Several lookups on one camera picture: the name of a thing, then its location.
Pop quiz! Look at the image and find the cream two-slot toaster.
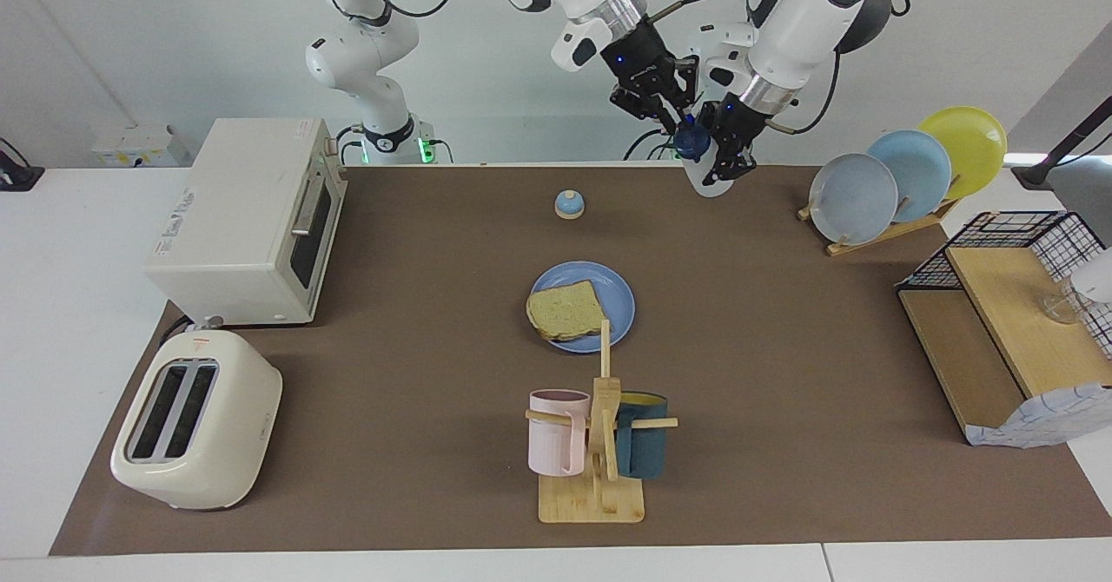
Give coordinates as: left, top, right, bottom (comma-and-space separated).
110, 330, 283, 511

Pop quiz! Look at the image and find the brown table mat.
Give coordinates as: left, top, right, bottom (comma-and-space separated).
50, 163, 1112, 557

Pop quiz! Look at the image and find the wooden shelf with wire sides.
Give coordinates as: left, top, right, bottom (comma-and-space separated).
895, 210, 1112, 448

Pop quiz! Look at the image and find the clear glass cup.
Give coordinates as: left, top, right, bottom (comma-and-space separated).
1038, 291, 1087, 326

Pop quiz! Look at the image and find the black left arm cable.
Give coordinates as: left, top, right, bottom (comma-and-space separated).
769, 0, 913, 136

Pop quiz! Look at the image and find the white toaster oven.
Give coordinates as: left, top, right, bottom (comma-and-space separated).
143, 117, 348, 327

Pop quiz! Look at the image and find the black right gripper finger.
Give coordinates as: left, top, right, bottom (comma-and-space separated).
609, 83, 678, 136
665, 54, 699, 129

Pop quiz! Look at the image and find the yellow plate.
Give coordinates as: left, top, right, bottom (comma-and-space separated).
917, 106, 1009, 201

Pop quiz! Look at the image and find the light blue racked plate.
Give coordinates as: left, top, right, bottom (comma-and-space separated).
867, 129, 953, 223

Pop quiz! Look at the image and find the toasted bread slice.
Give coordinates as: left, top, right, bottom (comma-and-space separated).
526, 281, 612, 342

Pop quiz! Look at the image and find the black clamp base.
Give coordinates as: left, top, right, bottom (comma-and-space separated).
0, 137, 44, 192

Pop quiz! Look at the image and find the blue round plate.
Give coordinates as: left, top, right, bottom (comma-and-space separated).
529, 261, 636, 354

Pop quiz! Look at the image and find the translucent bottle with blue cap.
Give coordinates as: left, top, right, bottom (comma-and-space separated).
675, 122, 741, 200

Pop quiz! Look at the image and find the pale grey plate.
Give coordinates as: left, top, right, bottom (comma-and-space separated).
809, 153, 899, 246

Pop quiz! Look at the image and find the pink mug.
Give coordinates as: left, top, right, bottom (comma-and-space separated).
528, 389, 592, 477

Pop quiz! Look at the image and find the wooden plate rack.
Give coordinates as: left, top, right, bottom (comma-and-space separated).
798, 195, 961, 258

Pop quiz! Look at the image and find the dark teal mug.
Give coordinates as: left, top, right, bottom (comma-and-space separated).
613, 392, 670, 480

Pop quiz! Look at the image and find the wooden mug tree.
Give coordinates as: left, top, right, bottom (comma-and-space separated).
525, 319, 678, 524

